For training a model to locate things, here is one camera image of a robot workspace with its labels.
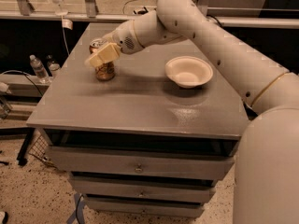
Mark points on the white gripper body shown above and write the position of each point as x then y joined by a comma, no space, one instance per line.
123,41

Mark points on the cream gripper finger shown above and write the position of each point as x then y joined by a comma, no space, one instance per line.
107,53

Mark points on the orange soda can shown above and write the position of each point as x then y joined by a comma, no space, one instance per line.
106,71

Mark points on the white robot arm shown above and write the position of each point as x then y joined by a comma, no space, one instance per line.
267,160

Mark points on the grey metal railing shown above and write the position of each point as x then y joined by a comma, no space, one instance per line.
278,14

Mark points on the dark-capped water bottle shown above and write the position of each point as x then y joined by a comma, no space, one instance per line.
53,66

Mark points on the white paper bowl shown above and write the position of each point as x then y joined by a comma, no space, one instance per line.
188,72

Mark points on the clear water bottle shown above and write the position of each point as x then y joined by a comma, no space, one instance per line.
39,69

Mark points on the grey drawer cabinet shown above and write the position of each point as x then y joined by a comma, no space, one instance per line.
139,143

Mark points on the wire mesh basket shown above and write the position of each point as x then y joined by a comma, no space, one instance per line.
38,150

